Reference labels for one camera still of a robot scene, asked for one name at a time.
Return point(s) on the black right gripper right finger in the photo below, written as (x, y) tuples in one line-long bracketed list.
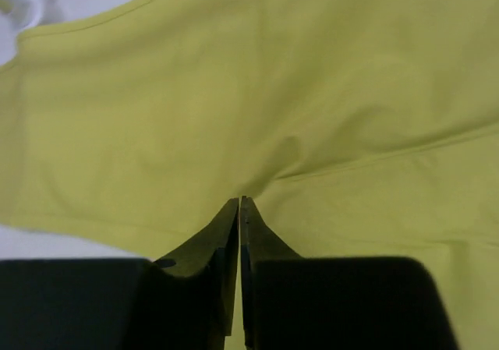
[(374, 302)]

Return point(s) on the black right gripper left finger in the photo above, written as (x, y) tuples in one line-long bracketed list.
[(183, 300)]

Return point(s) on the yellow trousers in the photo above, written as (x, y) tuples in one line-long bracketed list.
[(359, 127)]

